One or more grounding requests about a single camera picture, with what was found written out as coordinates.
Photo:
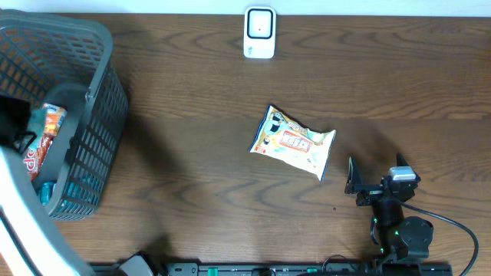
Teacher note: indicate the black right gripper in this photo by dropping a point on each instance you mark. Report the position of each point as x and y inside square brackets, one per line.
[354, 184]

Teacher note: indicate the light green wet wipes pack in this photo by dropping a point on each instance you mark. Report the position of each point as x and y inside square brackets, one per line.
[36, 125]

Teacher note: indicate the grey plastic shopping basket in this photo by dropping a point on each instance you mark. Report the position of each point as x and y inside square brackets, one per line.
[51, 59]

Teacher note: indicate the red chocolate bar wrapper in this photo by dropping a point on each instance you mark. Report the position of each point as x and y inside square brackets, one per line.
[36, 154]

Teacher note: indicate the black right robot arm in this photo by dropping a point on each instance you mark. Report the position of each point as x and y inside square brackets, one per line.
[401, 238]

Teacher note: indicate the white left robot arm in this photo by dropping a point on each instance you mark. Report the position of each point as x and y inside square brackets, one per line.
[31, 244]

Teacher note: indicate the yellow snack bag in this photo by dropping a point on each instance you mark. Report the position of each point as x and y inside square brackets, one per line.
[280, 137]

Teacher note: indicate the blue mouthwash bottle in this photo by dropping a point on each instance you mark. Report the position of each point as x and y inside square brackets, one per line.
[47, 189]

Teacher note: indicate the white barcode scanner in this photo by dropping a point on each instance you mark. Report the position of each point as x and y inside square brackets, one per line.
[259, 32]

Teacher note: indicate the orange tissue pack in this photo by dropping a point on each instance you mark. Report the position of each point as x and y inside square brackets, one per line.
[54, 119]

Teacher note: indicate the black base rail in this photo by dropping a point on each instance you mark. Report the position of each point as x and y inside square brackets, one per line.
[142, 263]

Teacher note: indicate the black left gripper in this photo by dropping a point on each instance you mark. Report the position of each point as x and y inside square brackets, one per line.
[11, 103]

